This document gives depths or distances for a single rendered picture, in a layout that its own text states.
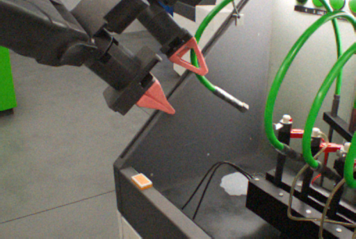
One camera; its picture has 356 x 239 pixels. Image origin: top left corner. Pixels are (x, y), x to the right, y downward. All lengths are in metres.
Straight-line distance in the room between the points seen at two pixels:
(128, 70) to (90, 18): 0.10
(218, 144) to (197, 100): 0.18
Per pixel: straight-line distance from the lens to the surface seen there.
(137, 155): 1.00
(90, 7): 0.49
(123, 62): 0.52
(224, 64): 1.08
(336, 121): 0.96
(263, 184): 0.89
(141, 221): 0.97
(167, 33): 0.76
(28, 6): 0.38
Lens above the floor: 1.47
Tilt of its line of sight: 22 degrees down
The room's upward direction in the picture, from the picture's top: straight up
